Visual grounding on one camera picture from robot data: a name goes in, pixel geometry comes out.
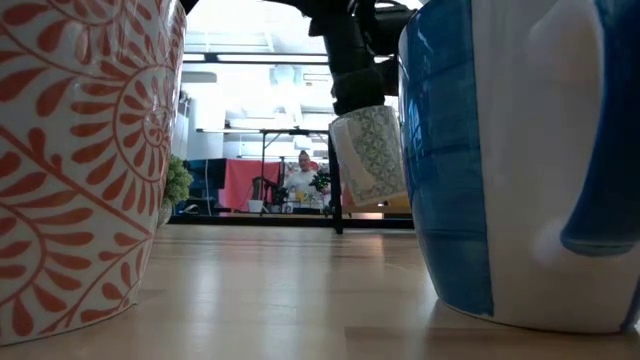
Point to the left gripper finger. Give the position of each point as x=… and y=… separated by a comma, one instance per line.
x=357, y=92

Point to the teal flower patterned mug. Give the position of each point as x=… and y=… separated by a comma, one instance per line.
x=375, y=150

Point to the blue mug white band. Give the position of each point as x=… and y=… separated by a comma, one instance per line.
x=440, y=175

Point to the yellow mug brown rim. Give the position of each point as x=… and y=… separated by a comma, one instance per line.
x=404, y=200

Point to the white mug orange leaf pattern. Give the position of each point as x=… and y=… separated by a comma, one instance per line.
x=75, y=175

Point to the small flowering plant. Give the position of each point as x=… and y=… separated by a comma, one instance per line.
x=321, y=180

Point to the long ceiling light bar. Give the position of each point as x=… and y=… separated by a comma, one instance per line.
x=250, y=58

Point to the person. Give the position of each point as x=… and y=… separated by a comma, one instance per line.
x=300, y=180

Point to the wooden shelf board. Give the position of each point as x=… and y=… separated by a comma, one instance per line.
x=395, y=207

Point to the thin black shelf rack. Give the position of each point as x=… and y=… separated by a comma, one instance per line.
x=338, y=220

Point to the red partition panel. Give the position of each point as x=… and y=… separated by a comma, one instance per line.
x=240, y=180

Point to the small white pot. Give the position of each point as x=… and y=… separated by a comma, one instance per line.
x=255, y=205

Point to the dark blue partition panel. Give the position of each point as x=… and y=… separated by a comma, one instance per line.
x=205, y=175

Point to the green potted plant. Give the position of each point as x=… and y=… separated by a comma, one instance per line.
x=177, y=182

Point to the black metal workstation frame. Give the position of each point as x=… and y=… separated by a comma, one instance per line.
x=263, y=150

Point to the black aluminium rig frame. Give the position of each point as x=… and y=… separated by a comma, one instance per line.
x=250, y=220

